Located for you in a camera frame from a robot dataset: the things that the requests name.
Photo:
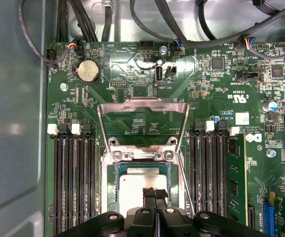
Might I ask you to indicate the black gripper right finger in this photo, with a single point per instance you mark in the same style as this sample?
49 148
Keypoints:
172 222

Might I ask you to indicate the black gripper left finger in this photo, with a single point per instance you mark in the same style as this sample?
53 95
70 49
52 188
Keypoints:
142 222

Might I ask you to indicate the silver CPU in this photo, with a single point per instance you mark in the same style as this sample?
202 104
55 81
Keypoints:
137 185

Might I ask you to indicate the metal locking lever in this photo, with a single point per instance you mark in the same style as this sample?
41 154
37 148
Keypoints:
187 187

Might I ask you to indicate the metal socket cover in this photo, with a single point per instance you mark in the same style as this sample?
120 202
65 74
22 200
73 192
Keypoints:
117 106

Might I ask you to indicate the CPU socket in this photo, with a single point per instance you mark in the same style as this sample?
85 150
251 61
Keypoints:
105 177

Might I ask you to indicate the blue expansion slot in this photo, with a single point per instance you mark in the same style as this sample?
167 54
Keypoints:
269 219

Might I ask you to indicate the green RAM stick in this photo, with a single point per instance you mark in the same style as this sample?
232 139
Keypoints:
236 177

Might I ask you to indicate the green motherboard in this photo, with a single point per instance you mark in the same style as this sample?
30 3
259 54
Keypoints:
206 106

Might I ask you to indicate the internal USB port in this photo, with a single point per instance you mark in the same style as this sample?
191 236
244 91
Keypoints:
158 74

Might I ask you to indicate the silver coin battery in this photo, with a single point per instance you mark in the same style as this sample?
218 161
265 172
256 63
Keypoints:
89 71

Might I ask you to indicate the black PC case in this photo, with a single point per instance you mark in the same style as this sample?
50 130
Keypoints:
9 98

